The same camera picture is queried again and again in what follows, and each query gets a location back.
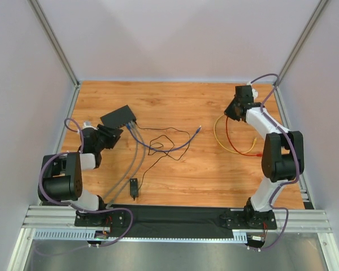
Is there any black network switch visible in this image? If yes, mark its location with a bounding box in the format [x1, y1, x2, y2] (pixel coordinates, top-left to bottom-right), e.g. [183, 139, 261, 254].
[100, 105, 137, 129]

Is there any yellow ethernet cable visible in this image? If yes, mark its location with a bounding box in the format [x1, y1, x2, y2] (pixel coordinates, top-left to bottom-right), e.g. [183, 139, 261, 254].
[213, 115, 258, 155]

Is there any blue ethernet cable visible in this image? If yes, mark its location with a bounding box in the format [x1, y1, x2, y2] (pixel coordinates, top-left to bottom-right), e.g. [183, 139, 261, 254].
[126, 123, 202, 153]

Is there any red ethernet cable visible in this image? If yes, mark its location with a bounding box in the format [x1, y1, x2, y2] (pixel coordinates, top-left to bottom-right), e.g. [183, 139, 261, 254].
[225, 116, 263, 158]

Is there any black power adapter with cord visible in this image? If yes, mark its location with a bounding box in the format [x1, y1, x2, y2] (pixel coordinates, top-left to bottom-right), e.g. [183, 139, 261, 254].
[127, 124, 194, 200]

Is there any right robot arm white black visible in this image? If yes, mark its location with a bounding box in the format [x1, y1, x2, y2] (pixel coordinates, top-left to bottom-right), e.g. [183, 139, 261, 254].
[224, 85, 305, 225]

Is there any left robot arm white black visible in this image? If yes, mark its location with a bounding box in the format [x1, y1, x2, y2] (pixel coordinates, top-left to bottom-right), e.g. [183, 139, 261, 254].
[38, 124, 123, 226]

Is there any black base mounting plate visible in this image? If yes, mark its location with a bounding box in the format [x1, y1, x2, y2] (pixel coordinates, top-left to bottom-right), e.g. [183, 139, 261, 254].
[75, 204, 277, 239]

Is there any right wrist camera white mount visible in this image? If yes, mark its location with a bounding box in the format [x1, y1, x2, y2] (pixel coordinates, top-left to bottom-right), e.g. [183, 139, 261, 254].
[246, 82, 258, 100]

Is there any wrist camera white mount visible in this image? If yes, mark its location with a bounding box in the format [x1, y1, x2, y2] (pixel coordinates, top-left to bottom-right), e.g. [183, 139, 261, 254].
[82, 121, 97, 130]
[246, 82, 258, 100]

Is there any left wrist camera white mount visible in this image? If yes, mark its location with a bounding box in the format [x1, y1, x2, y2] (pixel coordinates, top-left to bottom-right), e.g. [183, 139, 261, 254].
[82, 121, 97, 130]

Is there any grey ethernet cable left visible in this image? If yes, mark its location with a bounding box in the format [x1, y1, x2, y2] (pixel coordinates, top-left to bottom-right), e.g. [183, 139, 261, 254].
[103, 123, 139, 203]

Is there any grey ethernet cable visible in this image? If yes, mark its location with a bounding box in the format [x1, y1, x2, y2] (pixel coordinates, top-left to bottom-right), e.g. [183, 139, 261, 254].
[106, 123, 146, 208]
[103, 123, 139, 203]

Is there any grey ethernet cable right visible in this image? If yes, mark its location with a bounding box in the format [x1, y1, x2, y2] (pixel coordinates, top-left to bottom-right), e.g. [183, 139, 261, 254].
[106, 123, 146, 208]

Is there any aluminium front rail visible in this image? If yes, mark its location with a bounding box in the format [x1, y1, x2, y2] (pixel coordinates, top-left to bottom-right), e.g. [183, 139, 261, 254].
[22, 206, 332, 233]

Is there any right aluminium frame post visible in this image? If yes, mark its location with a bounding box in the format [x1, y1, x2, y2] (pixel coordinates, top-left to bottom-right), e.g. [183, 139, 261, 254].
[274, 0, 330, 85]

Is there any aluminium frame post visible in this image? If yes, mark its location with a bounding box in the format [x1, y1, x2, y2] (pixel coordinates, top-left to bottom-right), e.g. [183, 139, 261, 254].
[274, 0, 330, 85]
[28, 0, 79, 87]

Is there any left aluminium frame post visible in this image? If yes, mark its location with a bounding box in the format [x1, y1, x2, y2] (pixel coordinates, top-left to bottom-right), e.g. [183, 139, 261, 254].
[28, 0, 79, 87]

